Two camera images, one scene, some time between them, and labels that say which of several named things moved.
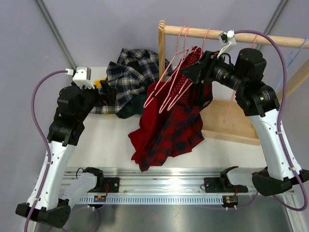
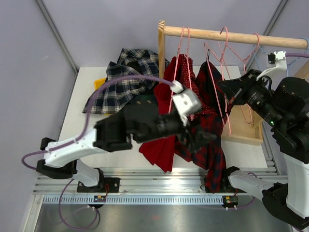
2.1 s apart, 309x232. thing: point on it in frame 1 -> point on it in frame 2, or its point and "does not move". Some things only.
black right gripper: (210, 63) -> (239, 88)
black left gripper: (109, 96) -> (199, 137)
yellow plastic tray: (97, 82) does not move
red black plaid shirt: (182, 129) -> (215, 110)
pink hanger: (231, 101) -> (244, 61)
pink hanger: (185, 79) -> (217, 68)
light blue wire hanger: (306, 40) -> (287, 65)
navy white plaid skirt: (132, 74) does not move
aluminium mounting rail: (163, 185) does not move
